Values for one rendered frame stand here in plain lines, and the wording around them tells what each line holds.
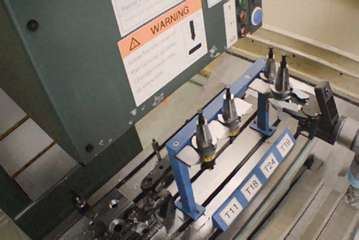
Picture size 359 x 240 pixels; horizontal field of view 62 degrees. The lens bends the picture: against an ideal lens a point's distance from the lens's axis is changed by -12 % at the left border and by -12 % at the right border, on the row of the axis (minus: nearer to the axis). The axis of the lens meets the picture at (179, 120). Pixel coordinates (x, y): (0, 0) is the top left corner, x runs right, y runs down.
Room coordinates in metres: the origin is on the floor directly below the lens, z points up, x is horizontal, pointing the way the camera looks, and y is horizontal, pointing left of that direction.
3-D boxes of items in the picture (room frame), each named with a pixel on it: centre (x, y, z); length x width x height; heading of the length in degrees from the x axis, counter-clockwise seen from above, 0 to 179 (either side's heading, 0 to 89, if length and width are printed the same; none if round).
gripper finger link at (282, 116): (0.60, -0.27, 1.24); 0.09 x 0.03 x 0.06; 53
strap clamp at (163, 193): (0.56, 0.13, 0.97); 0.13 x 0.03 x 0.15; 129
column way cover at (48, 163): (0.86, 0.46, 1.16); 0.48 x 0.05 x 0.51; 129
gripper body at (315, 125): (0.54, -0.36, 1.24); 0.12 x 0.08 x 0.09; 39
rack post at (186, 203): (0.58, 0.03, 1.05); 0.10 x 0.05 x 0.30; 39
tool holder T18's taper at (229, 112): (0.64, -0.14, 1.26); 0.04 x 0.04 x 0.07
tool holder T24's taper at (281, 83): (0.64, -0.28, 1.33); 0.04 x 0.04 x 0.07
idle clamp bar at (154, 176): (0.75, 0.07, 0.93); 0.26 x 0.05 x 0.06; 134
